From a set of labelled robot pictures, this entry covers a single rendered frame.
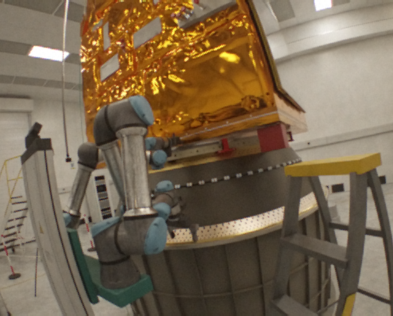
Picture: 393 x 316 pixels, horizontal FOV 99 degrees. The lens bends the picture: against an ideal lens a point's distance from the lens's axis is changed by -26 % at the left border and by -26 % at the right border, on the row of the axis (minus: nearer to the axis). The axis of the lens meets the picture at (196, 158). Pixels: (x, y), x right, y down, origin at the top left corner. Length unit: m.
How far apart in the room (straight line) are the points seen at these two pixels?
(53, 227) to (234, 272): 1.04
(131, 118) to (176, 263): 0.98
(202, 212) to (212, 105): 0.65
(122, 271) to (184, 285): 0.78
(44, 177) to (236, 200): 1.06
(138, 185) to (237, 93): 0.83
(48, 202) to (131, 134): 0.37
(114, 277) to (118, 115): 0.54
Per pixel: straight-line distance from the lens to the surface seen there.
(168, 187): 0.96
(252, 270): 1.46
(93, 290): 0.92
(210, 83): 1.42
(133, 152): 0.73
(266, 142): 1.32
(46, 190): 0.82
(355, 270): 0.81
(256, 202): 1.43
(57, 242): 0.83
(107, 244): 0.77
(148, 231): 0.68
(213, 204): 1.39
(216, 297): 1.53
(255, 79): 1.30
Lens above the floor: 1.59
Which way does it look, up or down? 2 degrees up
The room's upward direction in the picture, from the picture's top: 11 degrees counter-clockwise
